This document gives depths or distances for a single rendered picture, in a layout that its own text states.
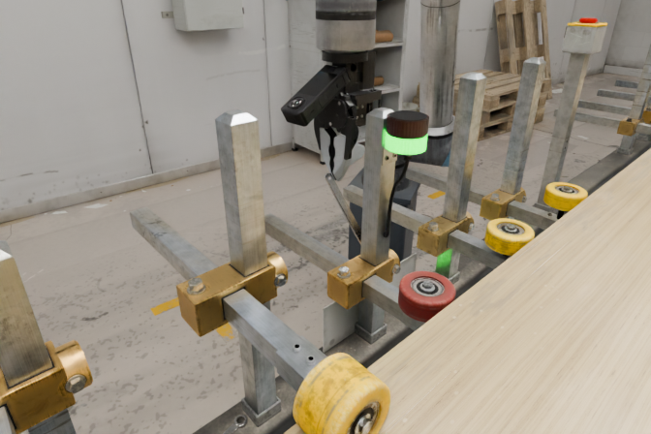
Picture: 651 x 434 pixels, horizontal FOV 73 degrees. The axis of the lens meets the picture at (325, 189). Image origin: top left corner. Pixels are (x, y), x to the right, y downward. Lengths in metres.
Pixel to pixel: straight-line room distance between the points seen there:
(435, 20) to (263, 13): 2.34
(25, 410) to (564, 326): 0.61
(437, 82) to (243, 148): 1.02
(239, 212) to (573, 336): 0.44
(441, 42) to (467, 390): 1.04
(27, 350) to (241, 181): 0.25
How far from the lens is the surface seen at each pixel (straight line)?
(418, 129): 0.62
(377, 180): 0.69
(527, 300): 0.69
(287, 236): 0.87
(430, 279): 0.68
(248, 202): 0.52
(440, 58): 1.41
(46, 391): 0.53
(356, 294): 0.74
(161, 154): 3.36
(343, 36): 0.66
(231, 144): 0.49
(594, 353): 0.65
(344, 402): 0.42
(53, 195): 3.29
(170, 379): 1.83
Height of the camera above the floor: 1.30
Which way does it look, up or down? 25 degrees down
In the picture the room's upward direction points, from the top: straight up
